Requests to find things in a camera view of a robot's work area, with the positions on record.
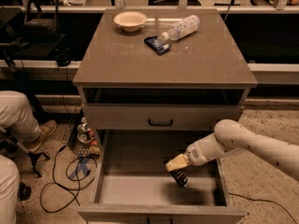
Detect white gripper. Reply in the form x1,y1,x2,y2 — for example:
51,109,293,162
164,141,209,172

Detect black rxbar chocolate bar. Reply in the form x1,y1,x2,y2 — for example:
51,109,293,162
164,159,188,188

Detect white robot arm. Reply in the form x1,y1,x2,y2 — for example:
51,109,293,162
164,119,299,187

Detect open grey middle drawer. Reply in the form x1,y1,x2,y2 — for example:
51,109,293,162
78,131,246,224

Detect grey wooden drawer cabinet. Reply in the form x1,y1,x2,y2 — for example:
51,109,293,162
72,8,259,224

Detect closed grey top drawer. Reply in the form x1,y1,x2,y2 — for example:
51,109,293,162
82,104,243,131

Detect blue tape cross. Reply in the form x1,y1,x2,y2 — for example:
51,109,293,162
68,157,91,181

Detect blue snack packet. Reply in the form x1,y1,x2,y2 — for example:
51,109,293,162
144,35,171,55

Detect clear plastic water bottle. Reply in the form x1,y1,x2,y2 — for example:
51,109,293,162
160,15,200,41

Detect tan shoe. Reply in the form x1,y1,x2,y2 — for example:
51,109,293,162
24,119,57,153

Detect white ceramic bowl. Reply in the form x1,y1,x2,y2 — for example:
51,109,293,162
113,11,147,32

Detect black shoe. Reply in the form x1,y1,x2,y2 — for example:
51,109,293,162
18,182,32,201

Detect person leg beige trousers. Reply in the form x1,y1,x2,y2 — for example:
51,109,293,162
0,91,41,143

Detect black bag on shelf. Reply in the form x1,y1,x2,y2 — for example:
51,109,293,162
22,0,59,42

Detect black drawer handle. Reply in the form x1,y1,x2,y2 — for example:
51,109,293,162
148,119,174,127

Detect black cable right floor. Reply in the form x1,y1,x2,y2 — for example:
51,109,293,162
228,192,298,224

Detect wire basket with cans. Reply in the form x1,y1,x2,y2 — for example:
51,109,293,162
63,110,101,157

